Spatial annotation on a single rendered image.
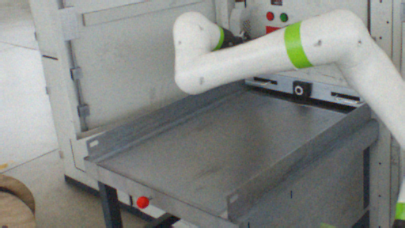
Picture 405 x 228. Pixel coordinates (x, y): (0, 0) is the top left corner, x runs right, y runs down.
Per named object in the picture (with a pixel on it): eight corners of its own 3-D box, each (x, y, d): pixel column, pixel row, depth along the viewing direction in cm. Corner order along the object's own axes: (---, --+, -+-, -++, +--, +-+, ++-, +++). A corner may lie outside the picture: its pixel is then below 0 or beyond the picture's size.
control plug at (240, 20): (242, 59, 194) (238, 10, 189) (232, 57, 197) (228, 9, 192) (256, 53, 200) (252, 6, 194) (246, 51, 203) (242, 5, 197)
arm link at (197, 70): (302, 32, 143) (282, 17, 133) (307, 74, 139) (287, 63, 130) (190, 63, 160) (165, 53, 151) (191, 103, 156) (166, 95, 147)
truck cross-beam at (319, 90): (372, 110, 177) (372, 93, 175) (244, 84, 211) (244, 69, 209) (380, 105, 181) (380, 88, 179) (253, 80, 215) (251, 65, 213)
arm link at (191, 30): (193, 1, 150) (164, 13, 156) (194, 43, 146) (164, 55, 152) (225, 17, 160) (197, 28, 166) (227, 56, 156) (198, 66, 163)
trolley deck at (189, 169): (241, 246, 127) (239, 224, 125) (86, 175, 166) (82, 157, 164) (378, 138, 175) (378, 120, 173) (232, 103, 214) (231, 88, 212)
